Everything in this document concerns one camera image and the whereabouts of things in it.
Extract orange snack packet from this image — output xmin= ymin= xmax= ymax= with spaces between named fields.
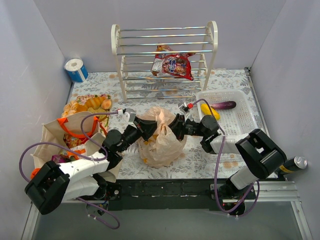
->
xmin=67 ymin=144 xmax=87 ymax=161

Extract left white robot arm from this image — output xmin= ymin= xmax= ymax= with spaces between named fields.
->
xmin=24 ymin=117 xmax=157 ymax=215

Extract red candy bag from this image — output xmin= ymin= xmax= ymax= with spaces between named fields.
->
xmin=150 ymin=45 xmax=195 ymax=81

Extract peach plastic grocery bag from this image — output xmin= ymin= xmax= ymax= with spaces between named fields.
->
xmin=137 ymin=106 xmax=188 ymax=168

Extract toilet paper roll blue wrap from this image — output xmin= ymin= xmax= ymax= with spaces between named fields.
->
xmin=64 ymin=58 xmax=88 ymax=83

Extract floral bread tray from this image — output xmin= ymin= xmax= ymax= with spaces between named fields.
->
xmin=61 ymin=94 xmax=113 ymax=118

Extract purple cable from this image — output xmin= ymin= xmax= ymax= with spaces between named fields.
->
xmin=191 ymin=98 xmax=261 ymax=217
xmin=18 ymin=111 xmax=125 ymax=230

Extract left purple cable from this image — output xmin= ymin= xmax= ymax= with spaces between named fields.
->
xmin=18 ymin=111 xmax=125 ymax=230

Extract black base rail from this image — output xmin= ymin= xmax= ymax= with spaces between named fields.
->
xmin=77 ymin=178 xmax=256 ymax=212

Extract yellow squash toy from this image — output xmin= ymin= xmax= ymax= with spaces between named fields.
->
xmin=200 ymin=103 xmax=221 ymax=121

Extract large red snack bag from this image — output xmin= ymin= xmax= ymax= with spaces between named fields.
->
xmin=63 ymin=133 xmax=86 ymax=149

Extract bread loaf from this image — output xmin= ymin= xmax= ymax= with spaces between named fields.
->
xmin=84 ymin=96 xmax=106 ymax=109

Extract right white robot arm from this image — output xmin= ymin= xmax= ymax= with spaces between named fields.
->
xmin=168 ymin=114 xmax=287 ymax=198

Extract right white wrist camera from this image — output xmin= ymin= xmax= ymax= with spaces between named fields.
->
xmin=178 ymin=102 xmax=192 ymax=119

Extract white metal shelf rack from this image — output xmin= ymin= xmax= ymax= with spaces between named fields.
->
xmin=110 ymin=21 xmax=218 ymax=101

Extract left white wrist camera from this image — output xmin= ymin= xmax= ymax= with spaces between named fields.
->
xmin=117 ymin=108 xmax=137 ymax=128

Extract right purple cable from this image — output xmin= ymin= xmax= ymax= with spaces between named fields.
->
xmin=191 ymin=98 xmax=261 ymax=217

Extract purple eggplant toy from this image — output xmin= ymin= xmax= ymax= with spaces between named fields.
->
xmin=210 ymin=101 xmax=237 ymax=110

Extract canvas tote bag orange handles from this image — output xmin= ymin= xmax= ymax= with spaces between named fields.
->
xmin=29 ymin=111 xmax=125 ymax=183

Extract metal can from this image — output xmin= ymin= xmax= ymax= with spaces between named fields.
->
xmin=274 ymin=156 xmax=308 ymax=176

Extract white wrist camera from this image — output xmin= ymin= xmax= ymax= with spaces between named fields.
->
xmin=178 ymin=102 xmax=192 ymax=119
xmin=117 ymin=108 xmax=137 ymax=128

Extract purple snack bag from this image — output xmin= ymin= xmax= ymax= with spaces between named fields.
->
xmin=51 ymin=154 xmax=71 ymax=164

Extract white plastic basket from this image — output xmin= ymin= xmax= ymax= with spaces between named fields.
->
xmin=196 ymin=89 xmax=258 ymax=154

